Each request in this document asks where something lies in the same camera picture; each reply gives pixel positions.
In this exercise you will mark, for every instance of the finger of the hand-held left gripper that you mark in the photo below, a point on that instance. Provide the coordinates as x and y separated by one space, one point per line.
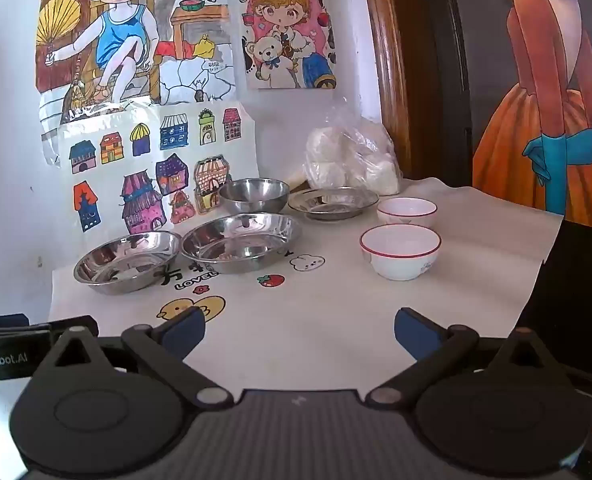
76 322

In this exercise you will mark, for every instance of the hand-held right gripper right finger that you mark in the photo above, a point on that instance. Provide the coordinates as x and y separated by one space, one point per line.
411 332

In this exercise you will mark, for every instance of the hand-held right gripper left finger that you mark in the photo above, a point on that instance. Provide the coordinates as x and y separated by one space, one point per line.
188 331

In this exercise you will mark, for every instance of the large white red-rimmed bowl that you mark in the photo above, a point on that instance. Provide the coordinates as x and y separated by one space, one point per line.
401 260

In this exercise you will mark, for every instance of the stainless steel plate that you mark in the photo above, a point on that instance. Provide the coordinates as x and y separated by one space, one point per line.
126 265
326 203
241 245

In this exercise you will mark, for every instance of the small white red-rimmed bowl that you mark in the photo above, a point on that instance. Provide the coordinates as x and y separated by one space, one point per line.
406 210

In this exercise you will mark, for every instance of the white cartoon printed tablecloth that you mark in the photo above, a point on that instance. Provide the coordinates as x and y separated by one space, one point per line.
301 310

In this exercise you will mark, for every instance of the colourful houses drawing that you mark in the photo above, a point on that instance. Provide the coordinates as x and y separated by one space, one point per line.
126 160

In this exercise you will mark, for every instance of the cream rolled paper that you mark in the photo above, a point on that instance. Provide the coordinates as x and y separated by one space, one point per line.
298 180

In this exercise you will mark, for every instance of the plastic bag of white rolls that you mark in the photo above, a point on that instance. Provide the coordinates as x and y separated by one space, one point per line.
326 160

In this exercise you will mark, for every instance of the orange dress woman painting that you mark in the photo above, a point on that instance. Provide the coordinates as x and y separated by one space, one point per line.
551 110

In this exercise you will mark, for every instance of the child with fan drawing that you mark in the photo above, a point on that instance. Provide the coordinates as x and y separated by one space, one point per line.
121 35

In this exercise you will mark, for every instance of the girl with teddy drawing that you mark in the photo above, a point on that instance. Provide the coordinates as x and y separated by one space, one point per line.
286 25

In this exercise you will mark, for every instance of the brown wooden frame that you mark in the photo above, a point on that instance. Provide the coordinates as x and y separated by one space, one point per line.
386 60

